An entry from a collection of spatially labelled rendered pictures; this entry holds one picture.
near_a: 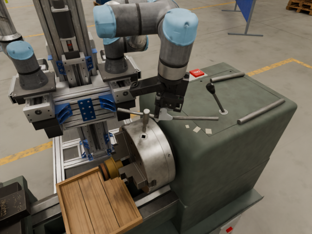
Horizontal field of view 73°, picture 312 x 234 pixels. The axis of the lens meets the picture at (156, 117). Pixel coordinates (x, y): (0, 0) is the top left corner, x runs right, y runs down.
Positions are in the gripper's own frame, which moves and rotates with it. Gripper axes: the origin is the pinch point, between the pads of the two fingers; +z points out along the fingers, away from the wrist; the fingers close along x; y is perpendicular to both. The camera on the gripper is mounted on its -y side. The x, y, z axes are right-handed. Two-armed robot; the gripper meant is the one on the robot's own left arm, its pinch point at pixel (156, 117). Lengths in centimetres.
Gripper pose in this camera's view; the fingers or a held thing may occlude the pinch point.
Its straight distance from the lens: 72.0
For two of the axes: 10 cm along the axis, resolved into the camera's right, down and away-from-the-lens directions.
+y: 9.8, 1.9, -0.3
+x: 1.7, -7.6, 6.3
